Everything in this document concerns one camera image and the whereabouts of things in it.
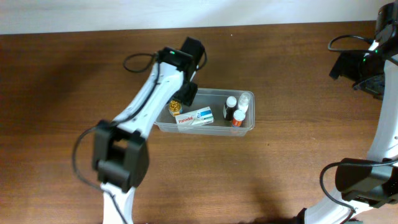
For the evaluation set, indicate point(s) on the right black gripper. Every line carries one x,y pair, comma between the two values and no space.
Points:
345,65

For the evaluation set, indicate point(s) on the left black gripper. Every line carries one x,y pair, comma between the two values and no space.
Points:
188,99

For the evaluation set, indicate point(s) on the small gold lid jar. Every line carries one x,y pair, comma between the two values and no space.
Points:
175,108

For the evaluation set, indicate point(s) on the white medicine box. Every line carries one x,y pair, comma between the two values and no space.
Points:
195,118

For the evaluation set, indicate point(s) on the dark bottle white cap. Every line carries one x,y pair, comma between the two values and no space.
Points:
229,108

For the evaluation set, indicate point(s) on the orange tube white cap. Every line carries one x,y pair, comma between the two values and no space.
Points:
238,118

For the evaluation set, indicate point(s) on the clear white dropper bottle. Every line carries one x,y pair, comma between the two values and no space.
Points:
244,101

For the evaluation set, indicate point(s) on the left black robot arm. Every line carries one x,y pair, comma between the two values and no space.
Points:
120,156

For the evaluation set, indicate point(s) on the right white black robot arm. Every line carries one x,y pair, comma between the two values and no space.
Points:
353,186

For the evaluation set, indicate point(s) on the clear plastic container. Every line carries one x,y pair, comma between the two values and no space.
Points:
215,99

